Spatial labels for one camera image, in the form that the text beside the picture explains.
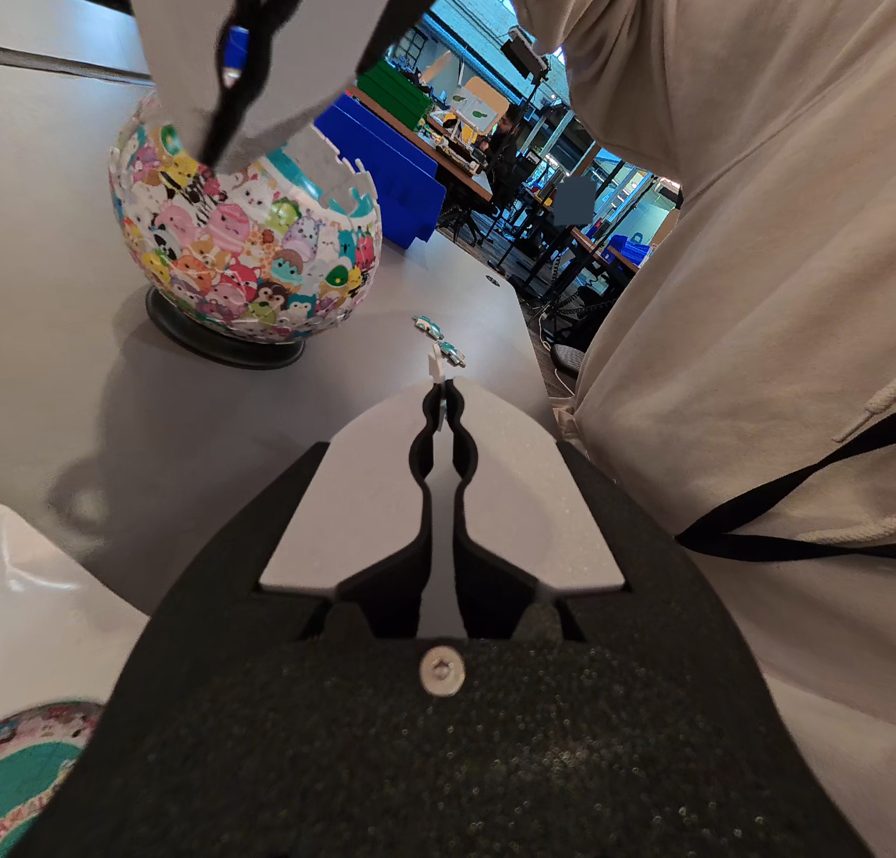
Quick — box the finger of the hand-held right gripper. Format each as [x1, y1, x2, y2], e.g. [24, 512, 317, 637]
[209, 0, 415, 169]
[121, 0, 247, 167]

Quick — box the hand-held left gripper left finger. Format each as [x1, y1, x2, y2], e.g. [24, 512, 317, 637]
[259, 382, 443, 638]

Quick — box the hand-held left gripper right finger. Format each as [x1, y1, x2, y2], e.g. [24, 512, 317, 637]
[446, 377, 626, 638]

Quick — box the white edged puzzle piece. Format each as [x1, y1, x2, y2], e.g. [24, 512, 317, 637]
[427, 346, 449, 428]

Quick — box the colourful puzzle ball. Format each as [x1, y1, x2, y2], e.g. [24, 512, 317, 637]
[108, 91, 384, 344]

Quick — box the black ball stand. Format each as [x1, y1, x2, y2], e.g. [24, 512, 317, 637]
[145, 286, 307, 370]

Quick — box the green plastic bin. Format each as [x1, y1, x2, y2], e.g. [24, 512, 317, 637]
[357, 56, 435, 127]

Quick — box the black studio light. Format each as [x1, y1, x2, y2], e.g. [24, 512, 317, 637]
[500, 25, 550, 75]

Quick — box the cardboard box figure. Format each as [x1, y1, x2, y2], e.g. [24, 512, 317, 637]
[448, 77, 511, 145]

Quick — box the blue plastic bin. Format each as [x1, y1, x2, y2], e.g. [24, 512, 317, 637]
[314, 91, 448, 250]

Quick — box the printed instruction sheet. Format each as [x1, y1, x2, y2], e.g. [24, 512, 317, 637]
[0, 504, 151, 858]

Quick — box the black lanyard strap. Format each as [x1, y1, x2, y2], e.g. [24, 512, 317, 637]
[675, 417, 896, 561]

